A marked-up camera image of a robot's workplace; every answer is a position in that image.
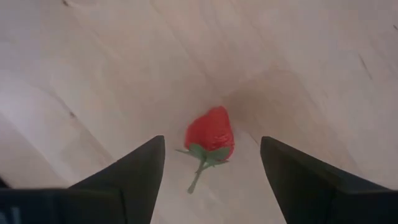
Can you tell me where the small strawberry with thin stem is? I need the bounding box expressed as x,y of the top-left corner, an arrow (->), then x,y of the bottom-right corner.
175,105 -> 236,195

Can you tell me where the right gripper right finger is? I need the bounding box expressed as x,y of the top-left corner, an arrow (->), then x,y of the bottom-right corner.
260,136 -> 389,224

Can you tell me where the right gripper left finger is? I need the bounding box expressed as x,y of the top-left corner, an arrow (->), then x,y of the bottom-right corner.
70,135 -> 166,224

